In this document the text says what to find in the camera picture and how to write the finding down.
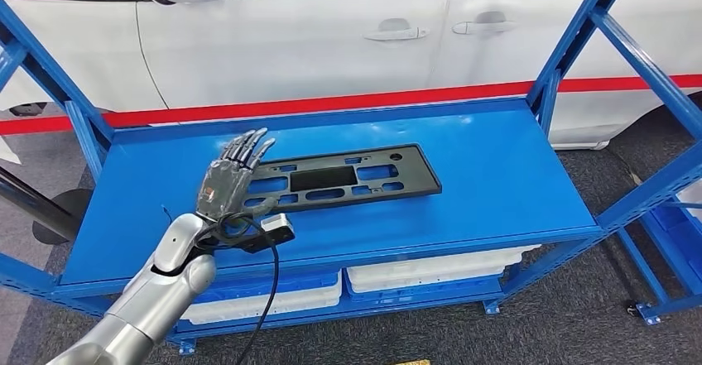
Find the black stanchion post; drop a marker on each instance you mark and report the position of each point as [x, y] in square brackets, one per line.
[71, 203]

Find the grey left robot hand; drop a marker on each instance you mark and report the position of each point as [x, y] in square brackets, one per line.
[225, 187]

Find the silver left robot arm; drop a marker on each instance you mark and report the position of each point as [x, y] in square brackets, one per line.
[159, 296]

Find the blue metal shelf rack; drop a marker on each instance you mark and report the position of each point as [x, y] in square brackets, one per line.
[680, 303]
[466, 148]

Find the chrome stanchion post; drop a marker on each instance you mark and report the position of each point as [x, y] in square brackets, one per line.
[33, 201]

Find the black plastic plate bracket part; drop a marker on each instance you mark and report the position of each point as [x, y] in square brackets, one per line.
[422, 181]

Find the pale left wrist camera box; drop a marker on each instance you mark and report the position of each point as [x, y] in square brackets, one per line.
[277, 225]

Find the white car with red stripe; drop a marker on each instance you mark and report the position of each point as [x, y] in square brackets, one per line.
[301, 50]

